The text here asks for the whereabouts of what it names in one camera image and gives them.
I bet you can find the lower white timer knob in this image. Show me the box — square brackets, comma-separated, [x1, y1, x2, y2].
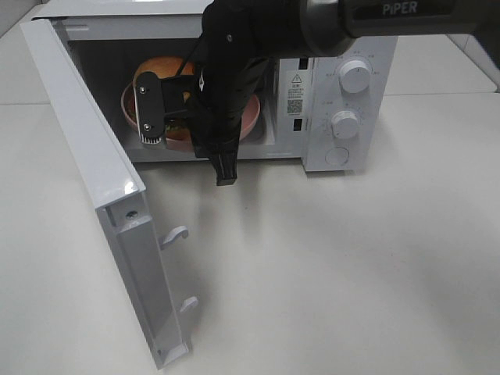
[331, 110, 360, 139]

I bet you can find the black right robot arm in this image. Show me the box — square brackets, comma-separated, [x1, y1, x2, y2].
[134, 1, 499, 186]

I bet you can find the upper white control knob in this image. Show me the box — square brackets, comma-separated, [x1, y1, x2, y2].
[339, 59, 372, 94]

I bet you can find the burger with brown bun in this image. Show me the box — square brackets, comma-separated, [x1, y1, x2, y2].
[132, 56, 191, 141]

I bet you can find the white microwave oven body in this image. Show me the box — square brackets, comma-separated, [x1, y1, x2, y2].
[22, 1, 397, 172]

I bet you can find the round white door button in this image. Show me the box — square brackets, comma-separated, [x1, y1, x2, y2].
[325, 147, 349, 166]

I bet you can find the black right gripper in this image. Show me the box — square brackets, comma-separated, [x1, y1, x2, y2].
[134, 58, 268, 186]

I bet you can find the white microwave door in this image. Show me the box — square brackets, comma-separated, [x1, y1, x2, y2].
[21, 19, 189, 369]

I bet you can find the pink round plate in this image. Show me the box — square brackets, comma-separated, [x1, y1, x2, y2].
[120, 84, 261, 152]

